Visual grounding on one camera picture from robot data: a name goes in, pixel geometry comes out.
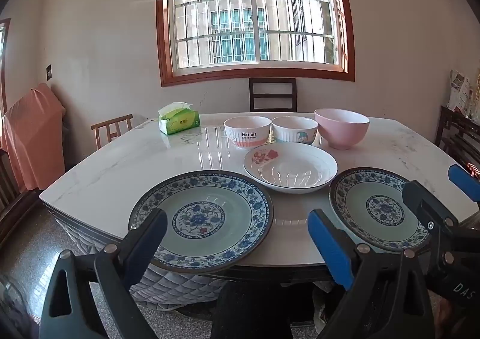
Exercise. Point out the white plate with red flowers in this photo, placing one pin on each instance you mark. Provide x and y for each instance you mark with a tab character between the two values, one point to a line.
292	170

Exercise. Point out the white ribbed bowl cartoon print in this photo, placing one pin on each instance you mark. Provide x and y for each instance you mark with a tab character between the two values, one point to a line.
290	134

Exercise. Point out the grey quilted table skirt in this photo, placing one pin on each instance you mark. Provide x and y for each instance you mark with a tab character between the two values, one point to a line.
176	288

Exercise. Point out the small blue floral plate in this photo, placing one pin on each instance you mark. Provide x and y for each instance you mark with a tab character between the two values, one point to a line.
360	204

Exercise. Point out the dark wall switch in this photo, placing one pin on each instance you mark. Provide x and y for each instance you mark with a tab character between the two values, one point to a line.
48	72

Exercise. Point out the large blue floral plate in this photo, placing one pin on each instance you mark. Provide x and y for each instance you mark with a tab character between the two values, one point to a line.
225	190

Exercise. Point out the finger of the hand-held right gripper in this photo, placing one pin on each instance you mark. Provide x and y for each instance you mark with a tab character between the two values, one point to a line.
465	179
423	204

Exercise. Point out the window with brown frame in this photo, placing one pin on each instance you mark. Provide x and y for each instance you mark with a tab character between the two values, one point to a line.
255	74

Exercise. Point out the dried yellow stalks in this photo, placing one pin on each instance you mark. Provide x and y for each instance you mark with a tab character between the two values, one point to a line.
477	89

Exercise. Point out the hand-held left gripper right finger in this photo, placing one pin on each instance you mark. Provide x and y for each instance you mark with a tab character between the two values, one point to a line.
330	249

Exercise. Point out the pink bowl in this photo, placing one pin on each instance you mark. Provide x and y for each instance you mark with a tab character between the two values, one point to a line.
343	132

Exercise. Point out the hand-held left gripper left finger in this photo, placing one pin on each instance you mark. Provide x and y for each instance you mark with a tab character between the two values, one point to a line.
144	245

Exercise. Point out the white bowl with rabbit print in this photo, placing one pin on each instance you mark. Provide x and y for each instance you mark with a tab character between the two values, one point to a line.
247	134

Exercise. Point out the light wooden chair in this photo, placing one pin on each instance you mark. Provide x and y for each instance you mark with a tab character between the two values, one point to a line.
112	121

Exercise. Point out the dark wooden chair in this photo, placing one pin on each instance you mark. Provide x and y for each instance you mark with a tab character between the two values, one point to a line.
272	82

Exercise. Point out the orange cloth cover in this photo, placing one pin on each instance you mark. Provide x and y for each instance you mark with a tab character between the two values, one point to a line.
33	136

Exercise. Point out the dark wooden side furniture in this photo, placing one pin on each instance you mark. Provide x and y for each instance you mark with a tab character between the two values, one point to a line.
455	136

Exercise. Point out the folded newspapers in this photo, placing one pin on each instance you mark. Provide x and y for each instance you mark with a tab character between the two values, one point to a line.
459	91

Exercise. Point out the green tissue pack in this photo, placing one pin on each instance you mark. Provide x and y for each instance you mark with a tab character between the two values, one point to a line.
180	121

